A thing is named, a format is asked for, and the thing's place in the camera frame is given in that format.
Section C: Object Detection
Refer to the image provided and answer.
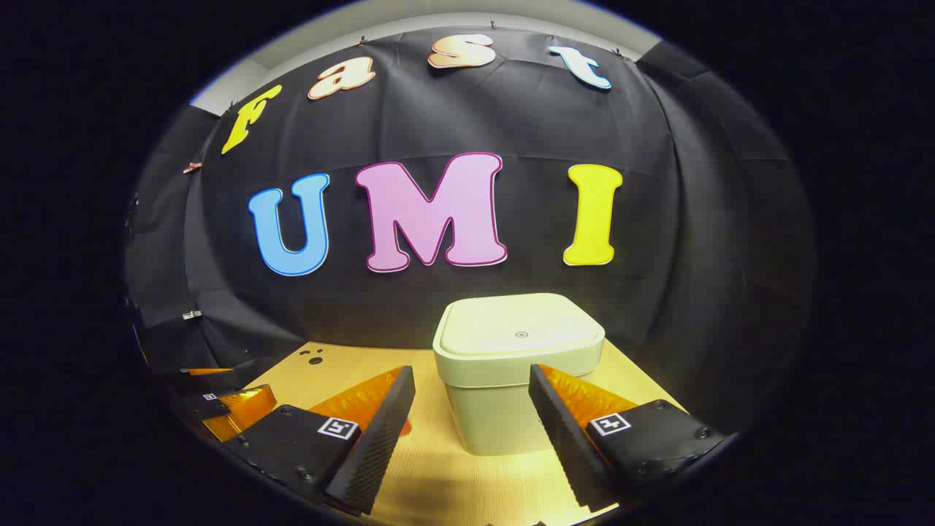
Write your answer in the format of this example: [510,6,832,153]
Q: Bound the black backdrop cloth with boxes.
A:
[124,26,815,439]

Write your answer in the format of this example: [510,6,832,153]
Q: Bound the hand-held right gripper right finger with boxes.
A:
[528,363,728,513]

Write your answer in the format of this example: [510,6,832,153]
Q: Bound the green desktop garbage bin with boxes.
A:
[432,293,606,457]

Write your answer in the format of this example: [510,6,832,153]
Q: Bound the wooden desktop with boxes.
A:
[219,341,687,526]

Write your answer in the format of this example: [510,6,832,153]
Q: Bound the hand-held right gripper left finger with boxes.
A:
[223,365,416,517]

